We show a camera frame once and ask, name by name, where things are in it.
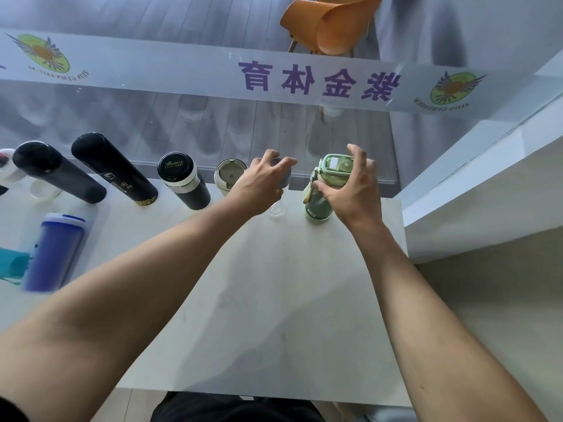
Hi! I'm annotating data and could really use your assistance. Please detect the teal lidded bottle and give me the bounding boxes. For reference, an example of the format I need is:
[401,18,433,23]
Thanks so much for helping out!
[0,247,34,284]

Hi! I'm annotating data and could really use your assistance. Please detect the clear bottle grey lid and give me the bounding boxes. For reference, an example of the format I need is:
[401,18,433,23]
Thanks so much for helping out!
[266,156,293,218]

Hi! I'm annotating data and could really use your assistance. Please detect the person's grey shoe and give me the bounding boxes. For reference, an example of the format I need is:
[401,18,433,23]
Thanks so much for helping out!
[334,401,414,422]

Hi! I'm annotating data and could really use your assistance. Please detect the green Xingzi bottle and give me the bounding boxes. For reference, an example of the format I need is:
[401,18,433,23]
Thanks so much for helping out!
[303,154,355,224]

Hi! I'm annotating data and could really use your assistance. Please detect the black tumbler with flip lid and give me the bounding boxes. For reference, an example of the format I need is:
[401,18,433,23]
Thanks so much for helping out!
[12,141,108,205]

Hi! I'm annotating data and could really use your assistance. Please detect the orange plastic chair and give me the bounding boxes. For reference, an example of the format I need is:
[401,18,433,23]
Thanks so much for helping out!
[280,0,386,57]

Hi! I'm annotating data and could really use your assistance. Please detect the white table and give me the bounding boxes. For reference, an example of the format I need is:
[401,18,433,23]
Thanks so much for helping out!
[0,173,412,409]

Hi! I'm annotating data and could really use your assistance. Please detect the person's right hand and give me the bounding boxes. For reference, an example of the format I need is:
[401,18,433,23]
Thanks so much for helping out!
[312,144,382,233]

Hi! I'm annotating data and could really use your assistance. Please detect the blue translucent bottle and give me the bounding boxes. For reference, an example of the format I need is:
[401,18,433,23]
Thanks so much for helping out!
[22,212,87,294]

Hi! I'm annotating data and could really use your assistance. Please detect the person's left hand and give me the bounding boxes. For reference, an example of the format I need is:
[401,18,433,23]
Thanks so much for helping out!
[228,149,299,217]

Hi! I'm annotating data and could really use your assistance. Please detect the person's black shirt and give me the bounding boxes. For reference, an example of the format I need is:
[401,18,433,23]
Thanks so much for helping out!
[0,395,29,422]

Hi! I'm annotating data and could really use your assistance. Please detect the tall black printed thermos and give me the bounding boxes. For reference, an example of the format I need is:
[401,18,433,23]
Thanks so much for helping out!
[70,132,159,207]

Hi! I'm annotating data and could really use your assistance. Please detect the person's dark trousers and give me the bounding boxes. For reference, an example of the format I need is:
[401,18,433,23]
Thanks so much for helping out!
[151,390,326,422]

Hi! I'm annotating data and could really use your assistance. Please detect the person's left forearm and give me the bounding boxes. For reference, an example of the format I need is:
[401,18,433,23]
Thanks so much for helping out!
[0,202,273,422]

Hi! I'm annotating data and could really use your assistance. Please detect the clear bottle beige lid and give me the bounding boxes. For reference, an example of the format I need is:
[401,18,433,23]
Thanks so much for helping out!
[213,158,249,198]

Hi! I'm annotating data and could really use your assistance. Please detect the black steel-banded thermos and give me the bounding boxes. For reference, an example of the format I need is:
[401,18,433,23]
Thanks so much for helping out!
[157,152,212,212]

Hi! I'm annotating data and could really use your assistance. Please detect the clear bottle white lid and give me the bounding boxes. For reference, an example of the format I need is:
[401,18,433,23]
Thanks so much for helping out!
[0,148,62,202]

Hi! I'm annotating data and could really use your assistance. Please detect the person's right forearm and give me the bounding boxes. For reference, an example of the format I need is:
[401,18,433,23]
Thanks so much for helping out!
[351,219,548,422]

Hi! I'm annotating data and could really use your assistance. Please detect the frosted window banner strip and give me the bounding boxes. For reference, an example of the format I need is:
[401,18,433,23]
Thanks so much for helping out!
[0,28,542,115]

